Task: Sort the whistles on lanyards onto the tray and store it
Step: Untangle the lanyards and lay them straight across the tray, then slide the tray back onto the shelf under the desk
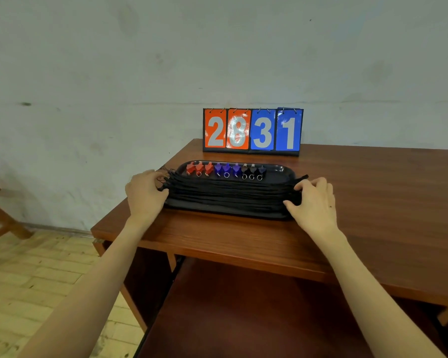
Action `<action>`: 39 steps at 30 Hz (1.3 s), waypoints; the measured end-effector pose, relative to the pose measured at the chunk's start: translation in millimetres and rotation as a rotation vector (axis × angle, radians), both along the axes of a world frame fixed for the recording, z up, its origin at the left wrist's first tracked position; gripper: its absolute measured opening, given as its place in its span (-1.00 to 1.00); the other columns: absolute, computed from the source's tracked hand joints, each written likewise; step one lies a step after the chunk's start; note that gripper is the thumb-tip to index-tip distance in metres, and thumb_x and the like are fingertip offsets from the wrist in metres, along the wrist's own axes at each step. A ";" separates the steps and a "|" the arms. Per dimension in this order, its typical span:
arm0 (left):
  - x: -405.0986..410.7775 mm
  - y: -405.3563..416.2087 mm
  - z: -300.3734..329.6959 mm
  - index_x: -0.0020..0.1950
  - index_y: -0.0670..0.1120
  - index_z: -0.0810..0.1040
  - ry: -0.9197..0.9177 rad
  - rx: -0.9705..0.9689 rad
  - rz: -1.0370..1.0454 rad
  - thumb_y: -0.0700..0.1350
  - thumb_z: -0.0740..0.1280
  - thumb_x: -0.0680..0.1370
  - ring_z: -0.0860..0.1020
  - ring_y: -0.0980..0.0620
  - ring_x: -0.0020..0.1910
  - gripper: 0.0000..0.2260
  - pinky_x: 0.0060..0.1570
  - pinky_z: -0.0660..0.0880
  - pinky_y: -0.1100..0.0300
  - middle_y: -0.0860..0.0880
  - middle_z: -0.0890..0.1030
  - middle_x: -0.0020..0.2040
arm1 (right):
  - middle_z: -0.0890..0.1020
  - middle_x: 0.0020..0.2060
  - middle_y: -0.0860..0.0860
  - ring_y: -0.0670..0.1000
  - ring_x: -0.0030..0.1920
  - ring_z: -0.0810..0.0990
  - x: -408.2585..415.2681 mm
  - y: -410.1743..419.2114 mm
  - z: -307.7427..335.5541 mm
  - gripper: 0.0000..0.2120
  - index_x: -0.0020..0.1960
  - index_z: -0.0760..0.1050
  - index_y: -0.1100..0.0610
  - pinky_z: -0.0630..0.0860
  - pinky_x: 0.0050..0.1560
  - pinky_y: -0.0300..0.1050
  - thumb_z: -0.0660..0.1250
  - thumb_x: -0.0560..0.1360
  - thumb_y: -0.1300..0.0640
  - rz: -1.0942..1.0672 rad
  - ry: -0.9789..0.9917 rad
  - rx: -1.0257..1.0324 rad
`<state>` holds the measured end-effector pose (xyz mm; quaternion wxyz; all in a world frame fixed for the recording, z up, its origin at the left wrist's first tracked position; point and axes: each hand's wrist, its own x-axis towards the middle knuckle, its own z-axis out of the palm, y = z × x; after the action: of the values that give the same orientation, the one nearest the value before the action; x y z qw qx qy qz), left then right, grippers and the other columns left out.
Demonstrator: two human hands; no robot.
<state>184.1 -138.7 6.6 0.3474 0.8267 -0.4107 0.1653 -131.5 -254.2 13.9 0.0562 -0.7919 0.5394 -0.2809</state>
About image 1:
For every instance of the person's left hand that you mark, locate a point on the person's left hand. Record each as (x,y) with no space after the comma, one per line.
(145,199)

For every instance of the person's right hand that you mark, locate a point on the person's right hand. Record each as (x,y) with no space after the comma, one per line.
(315,210)

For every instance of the black plastic tray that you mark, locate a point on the black plastic tray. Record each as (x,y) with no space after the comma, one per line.
(280,171)

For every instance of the wooden desk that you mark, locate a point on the wooden desk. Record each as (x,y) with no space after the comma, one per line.
(265,316)

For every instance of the person's right forearm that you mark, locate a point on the person's right forearm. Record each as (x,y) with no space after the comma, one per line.
(377,298)

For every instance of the person's left forearm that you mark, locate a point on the person's left forearm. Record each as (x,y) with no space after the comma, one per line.
(89,294)

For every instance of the orange and blue flip scoreboard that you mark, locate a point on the orange and blue flip scoreboard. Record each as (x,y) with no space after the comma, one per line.
(254,130)

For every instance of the brown wooden chair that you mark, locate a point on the brown wooden chair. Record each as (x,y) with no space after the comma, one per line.
(0,219)

